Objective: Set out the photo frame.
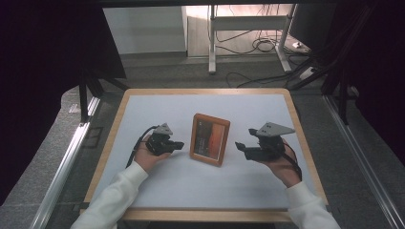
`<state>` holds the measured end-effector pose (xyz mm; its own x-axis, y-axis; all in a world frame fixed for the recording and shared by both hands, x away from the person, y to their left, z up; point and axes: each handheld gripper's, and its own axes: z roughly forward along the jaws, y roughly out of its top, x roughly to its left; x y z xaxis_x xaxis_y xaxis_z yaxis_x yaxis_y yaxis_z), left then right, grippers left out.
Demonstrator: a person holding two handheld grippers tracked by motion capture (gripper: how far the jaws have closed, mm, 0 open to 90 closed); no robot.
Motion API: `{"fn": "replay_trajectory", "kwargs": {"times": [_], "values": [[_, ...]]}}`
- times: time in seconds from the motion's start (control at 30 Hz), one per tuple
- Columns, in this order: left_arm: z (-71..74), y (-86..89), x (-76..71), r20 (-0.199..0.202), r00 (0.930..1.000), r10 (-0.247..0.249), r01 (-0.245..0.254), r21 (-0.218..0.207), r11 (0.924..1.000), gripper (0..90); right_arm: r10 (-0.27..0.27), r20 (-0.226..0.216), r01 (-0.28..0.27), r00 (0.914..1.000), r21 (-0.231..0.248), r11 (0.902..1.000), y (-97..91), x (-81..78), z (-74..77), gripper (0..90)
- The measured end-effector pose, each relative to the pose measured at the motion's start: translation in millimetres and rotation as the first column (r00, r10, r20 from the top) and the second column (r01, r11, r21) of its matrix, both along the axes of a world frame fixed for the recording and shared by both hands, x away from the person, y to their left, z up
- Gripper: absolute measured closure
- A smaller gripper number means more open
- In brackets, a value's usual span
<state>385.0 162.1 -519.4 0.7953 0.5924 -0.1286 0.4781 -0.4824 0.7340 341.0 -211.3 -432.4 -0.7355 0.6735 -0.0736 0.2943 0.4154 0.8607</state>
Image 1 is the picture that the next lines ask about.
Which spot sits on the white power strip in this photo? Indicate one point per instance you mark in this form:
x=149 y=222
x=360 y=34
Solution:
x=307 y=73

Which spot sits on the person's right hand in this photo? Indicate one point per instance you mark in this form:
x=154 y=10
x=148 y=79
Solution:
x=285 y=170

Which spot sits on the white cabinet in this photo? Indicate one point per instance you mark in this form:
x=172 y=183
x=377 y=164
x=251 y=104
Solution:
x=144 y=30

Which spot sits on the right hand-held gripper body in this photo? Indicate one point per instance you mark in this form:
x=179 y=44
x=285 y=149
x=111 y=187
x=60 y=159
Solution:
x=267 y=151

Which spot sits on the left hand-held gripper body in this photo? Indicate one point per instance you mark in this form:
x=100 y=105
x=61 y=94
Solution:
x=159 y=143

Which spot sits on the white power adapter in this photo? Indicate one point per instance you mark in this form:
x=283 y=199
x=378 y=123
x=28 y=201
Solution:
x=297 y=44

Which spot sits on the wooden picture frame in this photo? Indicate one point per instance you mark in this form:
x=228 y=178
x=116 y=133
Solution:
x=209 y=140

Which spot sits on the white metal desk frame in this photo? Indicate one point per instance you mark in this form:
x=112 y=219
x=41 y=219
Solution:
x=248 y=23

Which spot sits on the aluminium rail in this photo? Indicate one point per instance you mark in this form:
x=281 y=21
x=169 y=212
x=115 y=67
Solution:
x=63 y=171
x=366 y=168

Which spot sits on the black metal stand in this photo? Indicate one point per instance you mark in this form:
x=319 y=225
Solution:
x=83 y=101
x=343 y=95

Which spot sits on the dark floor socket plate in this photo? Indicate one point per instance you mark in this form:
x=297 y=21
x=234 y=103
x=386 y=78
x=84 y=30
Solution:
x=93 y=137

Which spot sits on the person's left hand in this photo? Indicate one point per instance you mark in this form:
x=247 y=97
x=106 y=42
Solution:
x=146 y=159

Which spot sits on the dark curtain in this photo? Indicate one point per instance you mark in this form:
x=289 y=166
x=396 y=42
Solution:
x=41 y=79
x=385 y=63

